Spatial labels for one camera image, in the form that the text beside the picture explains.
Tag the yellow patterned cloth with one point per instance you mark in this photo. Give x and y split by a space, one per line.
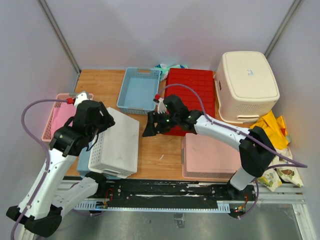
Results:
273 178

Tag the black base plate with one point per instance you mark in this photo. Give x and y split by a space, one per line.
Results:
162 194

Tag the pink basket with cloths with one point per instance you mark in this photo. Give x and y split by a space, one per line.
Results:
46 136

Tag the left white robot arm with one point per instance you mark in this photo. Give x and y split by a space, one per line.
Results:
40 212

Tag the pink perforated basket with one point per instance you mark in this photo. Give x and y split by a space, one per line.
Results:
203 157

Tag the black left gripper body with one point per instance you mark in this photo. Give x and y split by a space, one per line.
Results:
105 121

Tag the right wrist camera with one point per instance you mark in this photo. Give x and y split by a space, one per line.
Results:
160 105

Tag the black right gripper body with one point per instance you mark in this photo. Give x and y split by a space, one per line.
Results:
167 121

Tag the white perforated basket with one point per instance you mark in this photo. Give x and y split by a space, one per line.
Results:
116 151

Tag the red plastic tray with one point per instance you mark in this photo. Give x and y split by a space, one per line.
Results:
201 81

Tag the pink folded cloth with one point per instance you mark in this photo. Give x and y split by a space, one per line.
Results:
60 115

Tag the blue perforated basket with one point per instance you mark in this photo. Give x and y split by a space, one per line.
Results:
83 163
138 89

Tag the green white wipes packet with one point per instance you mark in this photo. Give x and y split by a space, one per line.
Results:
164 69

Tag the large cream perforated container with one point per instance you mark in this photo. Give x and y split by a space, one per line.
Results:
246 87

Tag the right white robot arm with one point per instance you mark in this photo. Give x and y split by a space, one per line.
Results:
254 146

